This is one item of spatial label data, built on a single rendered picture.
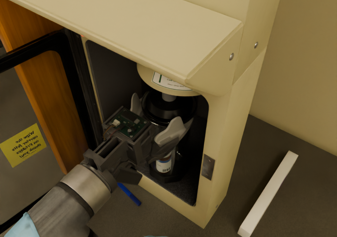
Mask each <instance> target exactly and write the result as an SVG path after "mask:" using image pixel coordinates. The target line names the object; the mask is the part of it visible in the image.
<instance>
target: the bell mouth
mask: <svg viewBox="0 0 337 237"><path fill-rule="evenodd" d="M137 70H138V73H139V75H140V77H141V78H142V79H143V80H144V81H145V82H146V83H147V84H148V85H149V86H151V87H152V88H154V89H156V90H158V91H160V92H163V93H166V94H169V95H175V96H197V95H201V94H200V93H198V92H196V91H194V90H192V89H190V88H188V87H185V86H183V85H181V84H179V83H177V82H175V81H173V80H171V79H169V78H167V77H165V76H163V75H161V74H159V73H157V72H155V71H153V70H151V69H149V68H146V67H144V66H142V65H140V64H138V63H137Z"/></svg>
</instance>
